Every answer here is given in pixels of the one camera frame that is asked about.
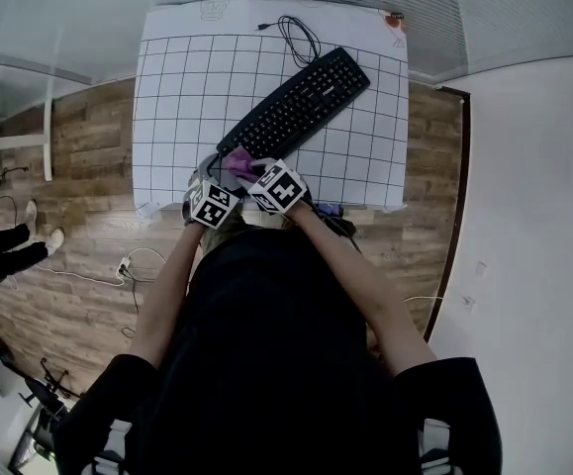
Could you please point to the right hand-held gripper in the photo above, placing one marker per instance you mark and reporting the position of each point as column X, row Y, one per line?
column 278, row 191

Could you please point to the table with white grid cloth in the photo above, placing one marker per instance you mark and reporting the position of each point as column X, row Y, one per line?
column 187, row 117

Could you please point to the person's olive trousers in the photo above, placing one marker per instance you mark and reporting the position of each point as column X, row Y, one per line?
column 217, row 230

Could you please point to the purple cloth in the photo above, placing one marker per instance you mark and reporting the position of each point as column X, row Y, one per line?
column 239, row 161

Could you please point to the white window blinds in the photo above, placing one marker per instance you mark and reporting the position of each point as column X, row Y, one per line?
column 365, row 18

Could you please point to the person's right forearm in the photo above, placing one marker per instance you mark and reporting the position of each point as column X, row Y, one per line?
column 365, row 295

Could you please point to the blue battery pack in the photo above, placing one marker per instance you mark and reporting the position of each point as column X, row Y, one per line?
column 329, row 210

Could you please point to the white desk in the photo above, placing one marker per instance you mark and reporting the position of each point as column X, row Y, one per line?
column 47, row 136

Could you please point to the white wall socket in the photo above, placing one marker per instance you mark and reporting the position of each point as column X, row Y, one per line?
column 480, row 268
column 468, row 302

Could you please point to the white power strip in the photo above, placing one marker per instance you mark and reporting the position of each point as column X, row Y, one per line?
column 124, row 269

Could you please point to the person's left forearm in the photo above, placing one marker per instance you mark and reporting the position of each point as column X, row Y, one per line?
column 167, row 290

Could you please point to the person's black shirt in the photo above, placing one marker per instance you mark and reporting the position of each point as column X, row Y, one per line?
column 276, row 364

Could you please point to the black keyboard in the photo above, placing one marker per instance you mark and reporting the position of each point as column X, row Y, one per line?
column 296, row 107

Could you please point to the black framed glass table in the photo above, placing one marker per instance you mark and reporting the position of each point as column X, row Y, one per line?
column 38, row 438

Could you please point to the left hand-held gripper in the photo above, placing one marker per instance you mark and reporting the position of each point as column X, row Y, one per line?
column 212, row 206

